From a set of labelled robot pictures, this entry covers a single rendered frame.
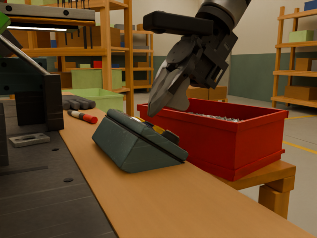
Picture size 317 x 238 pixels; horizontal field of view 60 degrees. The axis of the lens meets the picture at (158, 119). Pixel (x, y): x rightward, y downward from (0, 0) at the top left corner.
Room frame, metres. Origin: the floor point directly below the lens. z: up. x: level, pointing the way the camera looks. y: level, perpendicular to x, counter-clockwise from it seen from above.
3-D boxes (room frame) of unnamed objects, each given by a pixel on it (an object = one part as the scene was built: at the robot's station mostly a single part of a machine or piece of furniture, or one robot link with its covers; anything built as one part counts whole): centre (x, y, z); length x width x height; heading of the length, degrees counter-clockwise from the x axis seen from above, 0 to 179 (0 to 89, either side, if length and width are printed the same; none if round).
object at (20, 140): (0.44, 0.22, 0.90); 0.06 x 0.04 x 0.01; 130
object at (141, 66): (8.96, 1.71, 1.12); 3.16 x 0.54 x 2.24; 113
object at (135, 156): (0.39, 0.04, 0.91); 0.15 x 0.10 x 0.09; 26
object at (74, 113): (0.63, 0.18, 0.91); 0.13 x 0.02 x 0.02; 41
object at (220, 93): (6.82, -1.00, 0.37); 1.20 x 0.80 x 0.74; 121
